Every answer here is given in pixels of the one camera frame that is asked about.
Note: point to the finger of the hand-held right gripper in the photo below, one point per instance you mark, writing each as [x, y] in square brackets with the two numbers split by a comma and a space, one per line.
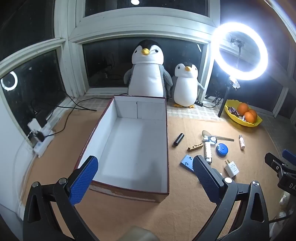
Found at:
[275, 163]
[290, 157]

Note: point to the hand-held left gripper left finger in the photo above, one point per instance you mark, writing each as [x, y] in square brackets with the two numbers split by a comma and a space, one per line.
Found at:
[84, 179]

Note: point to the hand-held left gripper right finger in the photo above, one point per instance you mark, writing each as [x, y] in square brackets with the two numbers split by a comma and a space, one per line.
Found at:
[205, 178]

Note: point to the blue phone stand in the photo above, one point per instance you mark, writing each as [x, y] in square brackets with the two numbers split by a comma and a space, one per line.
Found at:
[186, 162]

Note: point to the patterned white usb stick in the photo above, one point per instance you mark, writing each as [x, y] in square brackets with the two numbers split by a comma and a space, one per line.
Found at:
[207, 151]

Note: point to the white charger plug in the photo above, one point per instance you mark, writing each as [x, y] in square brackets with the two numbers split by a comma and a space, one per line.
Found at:
[231, 169]

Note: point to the blue round lid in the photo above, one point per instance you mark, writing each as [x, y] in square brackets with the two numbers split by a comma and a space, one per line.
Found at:
[222, 150]

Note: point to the wooden clothespin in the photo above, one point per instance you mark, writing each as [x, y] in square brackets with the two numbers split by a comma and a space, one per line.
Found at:
[195, 147]

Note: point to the small clear bottle white cap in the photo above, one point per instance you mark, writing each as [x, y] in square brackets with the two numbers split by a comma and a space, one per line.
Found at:
[211, 140]

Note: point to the metal spoon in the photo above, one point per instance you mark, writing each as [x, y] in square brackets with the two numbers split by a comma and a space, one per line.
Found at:
[205, 134]

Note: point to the black cylinder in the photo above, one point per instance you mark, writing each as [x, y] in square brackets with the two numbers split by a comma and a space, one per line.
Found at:
[178, 139]

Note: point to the white cardboard box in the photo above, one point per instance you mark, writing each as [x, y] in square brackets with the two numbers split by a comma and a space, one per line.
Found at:
[129, 143]

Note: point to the person's right hand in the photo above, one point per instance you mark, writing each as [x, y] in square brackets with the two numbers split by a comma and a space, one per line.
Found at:
[286, 204]

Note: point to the orange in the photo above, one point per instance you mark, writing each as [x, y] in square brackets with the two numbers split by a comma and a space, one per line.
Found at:
[250, 117]
[254, 112]
[242, 108]

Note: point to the white power strip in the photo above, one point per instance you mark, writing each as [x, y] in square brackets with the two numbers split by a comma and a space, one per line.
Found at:
[44, 144]

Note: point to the yellow fruit bowl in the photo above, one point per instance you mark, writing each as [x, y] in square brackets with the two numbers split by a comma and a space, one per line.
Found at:
[233, 118]

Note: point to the black plug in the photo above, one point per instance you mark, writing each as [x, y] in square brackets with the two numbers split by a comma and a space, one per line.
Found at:
[39, 136]

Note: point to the dark wrapped candies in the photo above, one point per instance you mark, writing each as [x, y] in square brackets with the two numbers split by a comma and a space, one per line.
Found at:
[232, 110]

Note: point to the white power adapter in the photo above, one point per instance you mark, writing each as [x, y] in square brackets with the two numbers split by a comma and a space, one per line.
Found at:
[34, 126]

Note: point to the black power adapter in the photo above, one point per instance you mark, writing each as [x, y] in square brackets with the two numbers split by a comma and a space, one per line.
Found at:
[42, 118]

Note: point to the small black power strip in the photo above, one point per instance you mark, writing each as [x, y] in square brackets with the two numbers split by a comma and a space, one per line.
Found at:
[199, 103]

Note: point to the small penguin plush toy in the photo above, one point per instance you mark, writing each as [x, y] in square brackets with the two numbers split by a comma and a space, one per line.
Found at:
[183, 90]

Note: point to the large penguin plush toy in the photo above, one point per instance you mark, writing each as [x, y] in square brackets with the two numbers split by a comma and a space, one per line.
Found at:
[145, 78]

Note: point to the white window frame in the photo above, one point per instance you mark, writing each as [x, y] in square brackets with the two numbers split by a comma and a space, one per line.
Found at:
[71, 58]

